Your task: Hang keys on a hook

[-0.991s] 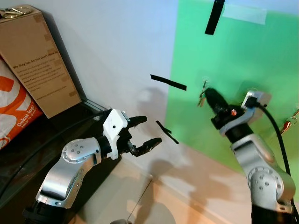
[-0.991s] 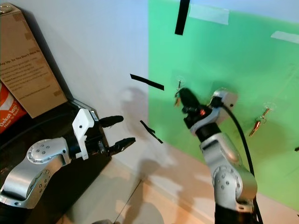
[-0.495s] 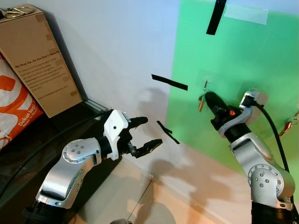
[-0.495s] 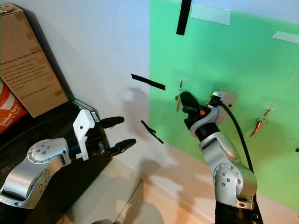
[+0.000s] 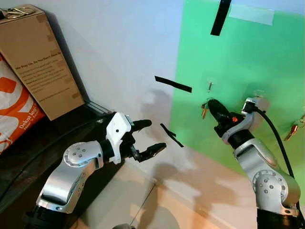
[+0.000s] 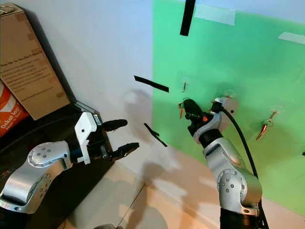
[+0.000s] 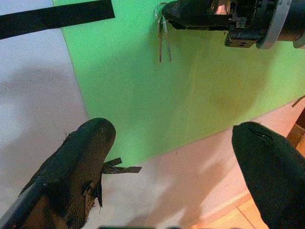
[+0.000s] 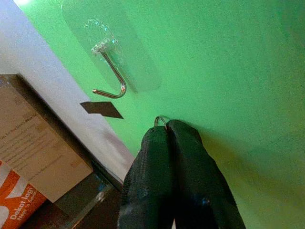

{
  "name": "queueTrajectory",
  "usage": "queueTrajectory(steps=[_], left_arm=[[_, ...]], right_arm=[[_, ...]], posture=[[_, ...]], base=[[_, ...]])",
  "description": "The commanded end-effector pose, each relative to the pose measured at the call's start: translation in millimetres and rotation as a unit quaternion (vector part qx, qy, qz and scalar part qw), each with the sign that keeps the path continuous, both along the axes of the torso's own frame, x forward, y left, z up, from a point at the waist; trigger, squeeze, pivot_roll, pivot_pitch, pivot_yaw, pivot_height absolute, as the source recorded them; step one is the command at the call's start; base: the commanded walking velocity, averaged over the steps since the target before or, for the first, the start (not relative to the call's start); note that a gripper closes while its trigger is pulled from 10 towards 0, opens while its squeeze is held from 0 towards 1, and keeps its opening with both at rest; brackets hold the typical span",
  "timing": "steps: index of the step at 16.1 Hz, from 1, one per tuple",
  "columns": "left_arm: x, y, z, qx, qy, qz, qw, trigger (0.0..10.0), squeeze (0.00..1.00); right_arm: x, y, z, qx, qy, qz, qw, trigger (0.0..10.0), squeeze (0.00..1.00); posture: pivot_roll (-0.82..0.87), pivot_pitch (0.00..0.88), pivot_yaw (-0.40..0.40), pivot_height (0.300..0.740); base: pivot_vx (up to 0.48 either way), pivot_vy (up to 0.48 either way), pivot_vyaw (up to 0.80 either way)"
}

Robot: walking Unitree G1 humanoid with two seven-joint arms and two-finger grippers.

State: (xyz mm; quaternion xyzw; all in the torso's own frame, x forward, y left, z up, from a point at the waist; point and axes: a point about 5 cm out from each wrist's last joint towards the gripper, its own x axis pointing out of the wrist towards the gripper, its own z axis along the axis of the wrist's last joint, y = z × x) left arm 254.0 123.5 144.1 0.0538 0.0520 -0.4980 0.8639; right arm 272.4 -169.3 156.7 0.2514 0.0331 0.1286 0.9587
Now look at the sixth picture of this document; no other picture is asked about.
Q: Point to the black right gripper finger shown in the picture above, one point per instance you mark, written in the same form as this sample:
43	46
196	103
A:
188	112
196	109

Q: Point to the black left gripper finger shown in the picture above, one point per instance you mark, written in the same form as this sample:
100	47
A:
127	150
115	124

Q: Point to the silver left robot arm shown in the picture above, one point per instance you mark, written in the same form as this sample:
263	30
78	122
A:
28	186

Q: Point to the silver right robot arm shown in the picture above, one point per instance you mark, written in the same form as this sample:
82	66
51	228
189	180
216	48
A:
233	176

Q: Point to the black tape strip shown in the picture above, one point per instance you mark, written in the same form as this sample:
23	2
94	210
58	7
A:
188	16
151	83
155	134

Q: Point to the orange and white bag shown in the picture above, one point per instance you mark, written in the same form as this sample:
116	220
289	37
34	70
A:
10	109

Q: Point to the clear tape piece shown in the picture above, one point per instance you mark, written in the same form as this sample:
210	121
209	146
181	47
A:
293	38
214	14

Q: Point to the brown cardboard box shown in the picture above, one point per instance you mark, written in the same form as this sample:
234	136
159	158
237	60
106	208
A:
28	67

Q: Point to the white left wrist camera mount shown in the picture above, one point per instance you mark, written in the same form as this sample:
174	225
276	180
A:
86	133

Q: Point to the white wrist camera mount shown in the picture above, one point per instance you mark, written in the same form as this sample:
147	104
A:
86	133
219	121

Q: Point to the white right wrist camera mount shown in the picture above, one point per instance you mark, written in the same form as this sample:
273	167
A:
219	121

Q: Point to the clear adhesive wall hook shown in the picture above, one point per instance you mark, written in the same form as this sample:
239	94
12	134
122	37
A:
273	112
184	86
228	92

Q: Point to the green wall sheet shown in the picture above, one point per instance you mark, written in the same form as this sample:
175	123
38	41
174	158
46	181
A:
233	62

